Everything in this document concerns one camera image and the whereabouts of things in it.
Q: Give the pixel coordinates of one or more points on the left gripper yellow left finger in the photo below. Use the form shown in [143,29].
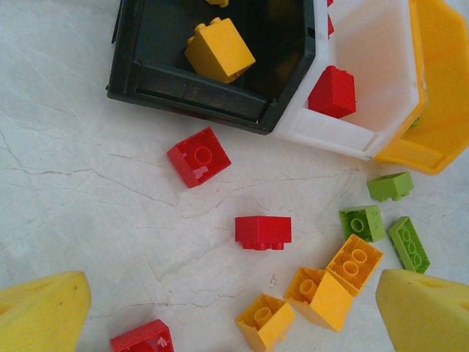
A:
[40,315]

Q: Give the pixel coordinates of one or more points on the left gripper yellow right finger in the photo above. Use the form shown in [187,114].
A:
[428,315]

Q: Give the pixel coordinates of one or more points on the long green lego brick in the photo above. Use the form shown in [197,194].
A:
[408,243]

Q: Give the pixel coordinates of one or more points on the long yellow lego brick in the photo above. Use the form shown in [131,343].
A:
[354,262]

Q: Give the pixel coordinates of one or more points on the yellow-orange plastic bin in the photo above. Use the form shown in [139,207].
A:
[447,73]

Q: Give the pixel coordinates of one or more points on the white plastic bin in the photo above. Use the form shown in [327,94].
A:
[366,55]

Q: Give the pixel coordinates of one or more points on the black plastic bin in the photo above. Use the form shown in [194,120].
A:
[198,97]

